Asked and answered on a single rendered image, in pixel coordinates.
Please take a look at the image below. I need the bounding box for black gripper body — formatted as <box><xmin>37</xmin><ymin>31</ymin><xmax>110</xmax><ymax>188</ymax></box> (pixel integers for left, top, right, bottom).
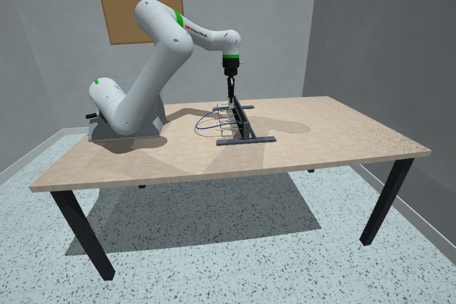
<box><xmin>224</xmin><ymin>68</ymin><xmax>237</xmax><ymax>84</ymax></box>

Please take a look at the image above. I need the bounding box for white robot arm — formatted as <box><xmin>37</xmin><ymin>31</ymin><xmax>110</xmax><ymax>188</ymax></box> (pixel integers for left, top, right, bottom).
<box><xmin>85</xmin><ymin>0</ymin><xmax>242</xmax><ymax>135</ymax></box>

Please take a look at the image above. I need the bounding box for black patch panel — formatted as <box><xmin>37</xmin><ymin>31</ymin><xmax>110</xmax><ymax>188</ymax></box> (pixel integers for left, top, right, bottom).
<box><xmin>216</xmin><ymin>95</ymin><xmax>276</xmax><ymax>145</ymax></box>

